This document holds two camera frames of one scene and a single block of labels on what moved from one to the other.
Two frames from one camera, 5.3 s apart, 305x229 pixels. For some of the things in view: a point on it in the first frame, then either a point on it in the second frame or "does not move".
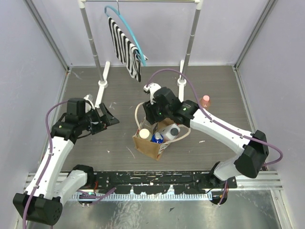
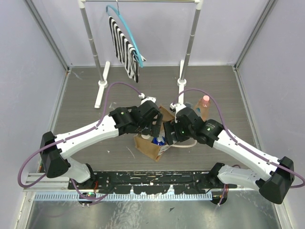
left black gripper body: (100, 119) → (155, 122)
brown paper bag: (150, 148) does not move
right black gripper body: (155, 113) → (182, 133)
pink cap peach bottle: (205, 101) does not move
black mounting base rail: (149, 182) does not move
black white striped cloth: (129, 54) does not move
